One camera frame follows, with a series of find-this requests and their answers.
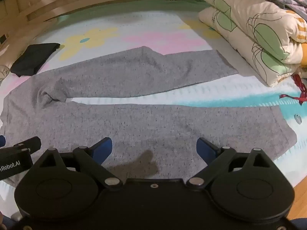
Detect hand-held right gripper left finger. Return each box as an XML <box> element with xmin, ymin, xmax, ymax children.
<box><xmin>31</xmin><ymin>137</ymin><xmax>122</xmax><ymax>191</ymax></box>

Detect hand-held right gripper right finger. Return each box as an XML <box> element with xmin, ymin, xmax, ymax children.
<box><xmin>187</xmin><ymin>137</ymin><xmax>276</xmax><ymax>190</ymax></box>

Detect grey pants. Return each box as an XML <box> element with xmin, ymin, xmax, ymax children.
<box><xmin>0</xmin><ymin>45</ymin><xmax>298</xmax><ymax>190</ymax></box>

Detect cream cloth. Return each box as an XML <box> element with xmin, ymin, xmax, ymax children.
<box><xmin>0</xmin><ymin>65</ymin><xmax>10</xmax><ymax>83</ymax></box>

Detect black folded cloth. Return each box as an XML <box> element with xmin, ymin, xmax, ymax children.
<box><xmin>10</xmin><ymin>43</ymin><xmax>61</xmax><ymax>77</ymax></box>

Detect red ribbon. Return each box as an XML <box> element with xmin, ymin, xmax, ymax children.
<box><xmin>279</xmin><ymin>74</ymin><xmax>307</xmax><ymax>106</ymax></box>

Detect floral bed sheet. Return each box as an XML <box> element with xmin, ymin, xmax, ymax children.
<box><xmin>0</xmin><ymin>1</ymin><xmax>307</xmax><ymax>197</ymax></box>

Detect cream quilt with green print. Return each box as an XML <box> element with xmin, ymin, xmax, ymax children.
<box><xmin>195</xmin><ymin>0</ymin><xmax>307</xmax><ymax>88</ymax></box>

